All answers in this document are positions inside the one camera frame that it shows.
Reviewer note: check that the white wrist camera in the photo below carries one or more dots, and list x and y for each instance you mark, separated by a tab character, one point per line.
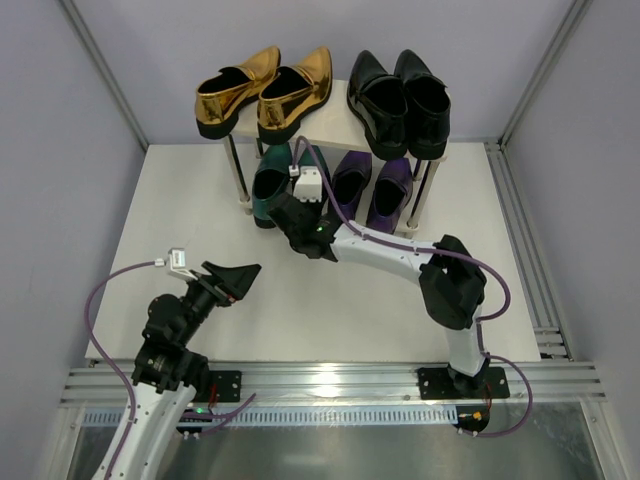
175	264
307	184

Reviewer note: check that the aluminium mounting rail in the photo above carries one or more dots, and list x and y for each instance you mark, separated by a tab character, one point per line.
324	384

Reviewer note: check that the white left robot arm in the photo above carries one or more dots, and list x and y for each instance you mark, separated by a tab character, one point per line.
167	376

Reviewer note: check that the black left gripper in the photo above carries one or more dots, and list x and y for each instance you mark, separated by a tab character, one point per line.
216	288

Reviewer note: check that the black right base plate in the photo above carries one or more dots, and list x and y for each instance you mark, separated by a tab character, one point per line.
444	383

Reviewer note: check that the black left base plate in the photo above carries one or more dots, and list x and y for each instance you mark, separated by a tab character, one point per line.
220	386

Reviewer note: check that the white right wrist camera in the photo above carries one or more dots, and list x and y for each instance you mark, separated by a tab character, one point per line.
307	184

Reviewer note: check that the purple loafer shoe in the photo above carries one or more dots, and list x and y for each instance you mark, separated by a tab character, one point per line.
392	191
350	178

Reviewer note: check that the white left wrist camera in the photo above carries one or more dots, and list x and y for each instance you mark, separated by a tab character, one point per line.
175	264

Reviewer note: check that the black loafer shoe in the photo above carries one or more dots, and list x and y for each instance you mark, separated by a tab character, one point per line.
429	107
376	98

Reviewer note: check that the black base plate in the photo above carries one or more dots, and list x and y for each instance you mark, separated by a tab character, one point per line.
444	383
220	386

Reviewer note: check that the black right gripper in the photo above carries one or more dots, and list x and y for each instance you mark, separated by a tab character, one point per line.
288	211

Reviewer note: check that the white two-tier shoe shelf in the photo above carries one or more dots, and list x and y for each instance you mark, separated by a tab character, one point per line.
334	126

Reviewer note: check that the slotted grey cable duct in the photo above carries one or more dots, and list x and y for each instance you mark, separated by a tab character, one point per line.
383	415

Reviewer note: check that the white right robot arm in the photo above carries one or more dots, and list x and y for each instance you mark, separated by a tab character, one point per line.
451	285

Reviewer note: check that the gold loafer shoe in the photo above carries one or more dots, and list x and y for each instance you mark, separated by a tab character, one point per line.
220	99
297	91

